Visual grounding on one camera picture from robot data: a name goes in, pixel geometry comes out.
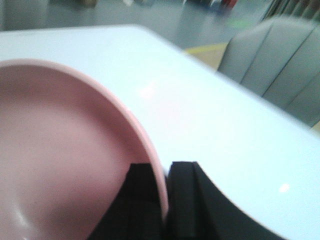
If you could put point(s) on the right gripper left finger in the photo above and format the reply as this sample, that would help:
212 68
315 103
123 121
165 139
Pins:
135 213

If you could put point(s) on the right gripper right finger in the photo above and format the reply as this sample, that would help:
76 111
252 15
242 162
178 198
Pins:
198 210

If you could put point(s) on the pink plastic bowl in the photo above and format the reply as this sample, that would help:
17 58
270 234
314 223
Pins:
66 145

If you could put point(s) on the left grey upholstered chair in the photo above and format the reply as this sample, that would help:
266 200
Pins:
279 60

